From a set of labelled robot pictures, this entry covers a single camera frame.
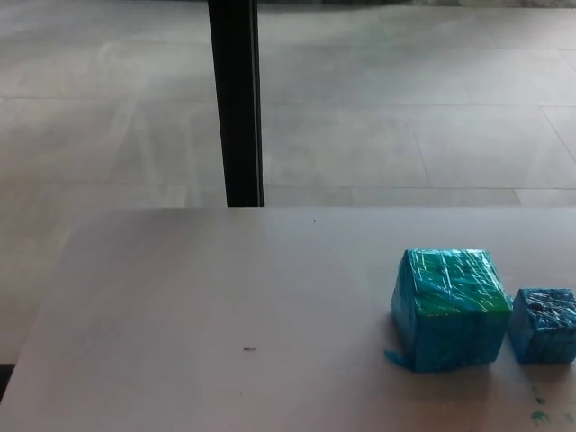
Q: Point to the black vertical post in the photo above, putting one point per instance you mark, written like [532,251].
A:
[236,103]

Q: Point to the big blue-green wrapped cube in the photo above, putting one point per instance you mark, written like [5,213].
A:
[450,324]

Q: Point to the small blue cube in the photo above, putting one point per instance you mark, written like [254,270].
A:
[542,330]

